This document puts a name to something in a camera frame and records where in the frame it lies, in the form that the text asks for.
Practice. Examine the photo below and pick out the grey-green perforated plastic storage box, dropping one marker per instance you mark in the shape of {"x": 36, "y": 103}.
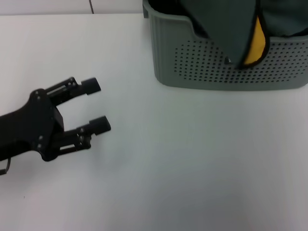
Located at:
{"x": 168, "y": 60}

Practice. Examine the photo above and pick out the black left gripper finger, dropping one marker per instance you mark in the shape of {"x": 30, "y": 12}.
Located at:
{"x": 101, "y": 125}
{"x": 91, "y": 85}

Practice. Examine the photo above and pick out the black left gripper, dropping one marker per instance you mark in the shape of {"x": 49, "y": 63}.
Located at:
{"x": 24, "y": 130}

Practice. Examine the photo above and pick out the green towel with yellow back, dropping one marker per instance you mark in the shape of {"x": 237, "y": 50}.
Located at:
{"x": 221, "y": 24}

